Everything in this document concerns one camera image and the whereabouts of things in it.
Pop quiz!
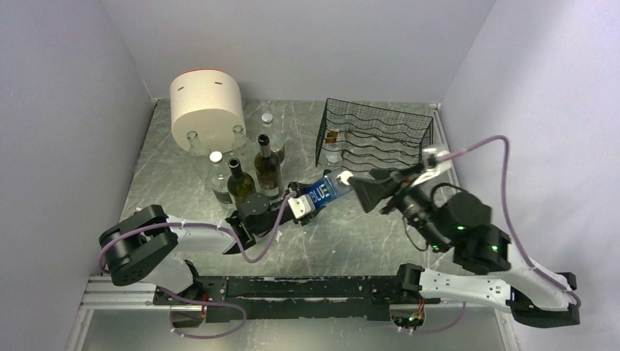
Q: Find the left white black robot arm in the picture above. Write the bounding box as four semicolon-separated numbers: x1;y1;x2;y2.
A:
97;181;332;304

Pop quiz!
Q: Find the clear open-neck glass bottle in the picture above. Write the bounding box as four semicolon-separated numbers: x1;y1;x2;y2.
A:
232;125;258;173

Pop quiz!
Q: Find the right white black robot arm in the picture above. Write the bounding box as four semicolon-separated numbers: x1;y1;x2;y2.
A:
347;165;580;328

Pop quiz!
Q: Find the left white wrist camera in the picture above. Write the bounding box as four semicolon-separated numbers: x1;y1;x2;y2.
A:
287;194;316;219

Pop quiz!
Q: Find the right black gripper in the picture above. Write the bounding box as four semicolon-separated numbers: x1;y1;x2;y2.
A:
347;160;449;252

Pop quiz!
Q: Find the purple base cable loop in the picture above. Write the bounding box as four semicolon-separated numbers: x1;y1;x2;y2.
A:
154;285;248;339

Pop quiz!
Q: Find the clear bottle black gold label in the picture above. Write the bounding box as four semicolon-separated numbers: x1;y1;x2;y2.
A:
323;128;346;165

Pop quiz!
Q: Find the olive wine bottle white label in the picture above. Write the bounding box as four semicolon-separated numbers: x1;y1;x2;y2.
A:
254;134;284;200

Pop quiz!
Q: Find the clear bottle silver cap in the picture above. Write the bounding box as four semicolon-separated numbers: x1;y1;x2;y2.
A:
261;113;286;167

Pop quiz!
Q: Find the clear glass bottle by container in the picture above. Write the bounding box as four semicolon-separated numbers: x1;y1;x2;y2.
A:
186;131;208;157

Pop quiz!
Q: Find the clear bottle white cap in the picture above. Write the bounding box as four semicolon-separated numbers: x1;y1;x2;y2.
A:
207;151;233;208

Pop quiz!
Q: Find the black wire wine rack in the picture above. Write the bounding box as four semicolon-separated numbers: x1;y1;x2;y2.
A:
314;98;434;176

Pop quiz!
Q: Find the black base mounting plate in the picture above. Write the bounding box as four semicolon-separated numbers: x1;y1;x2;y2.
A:
181;276;421;322

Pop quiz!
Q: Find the cream cylindrical container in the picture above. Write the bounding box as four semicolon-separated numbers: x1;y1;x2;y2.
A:
169;68;245;153

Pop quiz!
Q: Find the dark green wine bottle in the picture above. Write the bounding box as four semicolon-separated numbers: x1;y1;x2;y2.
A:
227;158;257;207

